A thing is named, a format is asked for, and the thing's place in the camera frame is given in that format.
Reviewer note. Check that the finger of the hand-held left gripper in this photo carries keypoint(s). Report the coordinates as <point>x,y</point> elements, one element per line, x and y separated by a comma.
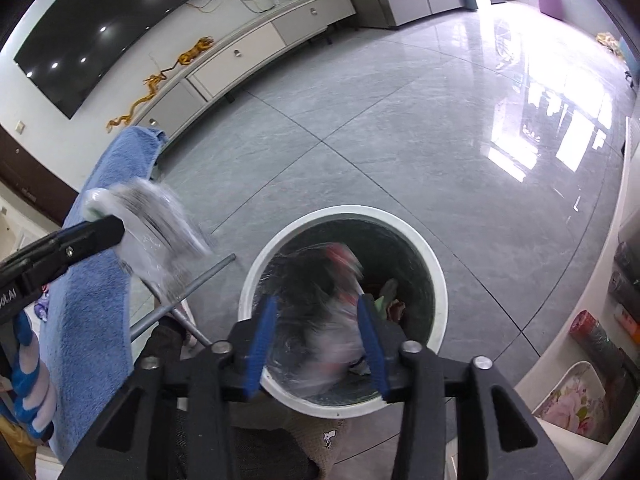
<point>60,236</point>
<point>80,250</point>

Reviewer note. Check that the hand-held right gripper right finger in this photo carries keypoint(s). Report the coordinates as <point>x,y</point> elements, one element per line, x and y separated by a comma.
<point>372,347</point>

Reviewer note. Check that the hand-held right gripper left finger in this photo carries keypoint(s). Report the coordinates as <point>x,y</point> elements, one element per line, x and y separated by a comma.
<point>262,342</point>

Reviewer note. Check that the red white snack packet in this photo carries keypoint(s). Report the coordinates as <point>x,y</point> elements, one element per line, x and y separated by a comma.
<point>332,342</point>

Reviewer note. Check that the white plastic bag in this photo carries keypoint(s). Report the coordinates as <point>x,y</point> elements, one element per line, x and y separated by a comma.
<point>150,230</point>

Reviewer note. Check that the white round trash bin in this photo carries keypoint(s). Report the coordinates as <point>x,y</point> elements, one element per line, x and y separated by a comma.
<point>422,260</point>

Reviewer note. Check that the person's left forearm yellow sleeve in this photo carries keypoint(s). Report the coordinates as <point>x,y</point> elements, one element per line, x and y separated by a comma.
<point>12,452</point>

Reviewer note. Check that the person's left hand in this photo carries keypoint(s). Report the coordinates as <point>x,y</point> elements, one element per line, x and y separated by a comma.
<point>30,390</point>

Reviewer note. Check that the crumpled red wrapper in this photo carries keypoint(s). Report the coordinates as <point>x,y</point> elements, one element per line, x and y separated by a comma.
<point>398,311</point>

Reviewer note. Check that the white green wrapper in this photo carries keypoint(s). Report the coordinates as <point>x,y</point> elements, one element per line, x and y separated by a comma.
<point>386,292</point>

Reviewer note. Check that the blue fluffy blanket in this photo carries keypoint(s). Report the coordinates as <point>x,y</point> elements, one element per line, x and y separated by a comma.
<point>90,320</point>

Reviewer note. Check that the dark brown door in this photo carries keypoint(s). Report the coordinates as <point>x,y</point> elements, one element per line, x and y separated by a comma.
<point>25,170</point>

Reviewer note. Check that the beige knit slipper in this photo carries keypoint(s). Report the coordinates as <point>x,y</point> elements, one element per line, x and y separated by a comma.
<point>312,435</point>

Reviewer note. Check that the long gold dragon ornament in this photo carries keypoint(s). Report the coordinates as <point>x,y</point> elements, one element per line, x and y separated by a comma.
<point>150,85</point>

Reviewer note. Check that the floral tray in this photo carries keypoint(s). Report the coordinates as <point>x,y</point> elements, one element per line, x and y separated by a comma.
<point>570,402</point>

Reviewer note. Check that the red dark roll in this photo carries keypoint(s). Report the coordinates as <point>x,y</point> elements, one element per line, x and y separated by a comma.
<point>595,345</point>

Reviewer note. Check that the short gold dragon ornament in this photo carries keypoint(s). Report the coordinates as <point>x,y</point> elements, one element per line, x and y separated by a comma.
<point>195,50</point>

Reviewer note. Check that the white grey television cabinet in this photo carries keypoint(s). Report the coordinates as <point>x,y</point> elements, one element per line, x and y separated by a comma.
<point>235,55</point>

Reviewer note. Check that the dark packet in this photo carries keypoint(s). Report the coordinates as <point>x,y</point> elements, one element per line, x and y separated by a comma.
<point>625,290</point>
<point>629,260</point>

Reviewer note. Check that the white shelf unit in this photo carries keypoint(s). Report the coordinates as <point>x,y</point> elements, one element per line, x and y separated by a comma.
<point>617,200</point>

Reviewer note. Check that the yellow cloth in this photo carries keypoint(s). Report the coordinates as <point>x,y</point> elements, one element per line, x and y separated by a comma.
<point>607,42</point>

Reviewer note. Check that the purple box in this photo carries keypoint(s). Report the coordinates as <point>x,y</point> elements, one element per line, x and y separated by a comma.
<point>549,0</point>

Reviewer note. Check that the grey metal table frame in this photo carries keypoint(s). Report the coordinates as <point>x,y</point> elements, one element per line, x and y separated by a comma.
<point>200,280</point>

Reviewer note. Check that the beige light switch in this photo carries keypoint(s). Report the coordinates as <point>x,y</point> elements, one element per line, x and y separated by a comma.
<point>20,127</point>

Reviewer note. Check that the black wall television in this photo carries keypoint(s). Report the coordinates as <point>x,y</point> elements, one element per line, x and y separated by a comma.
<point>110,20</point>

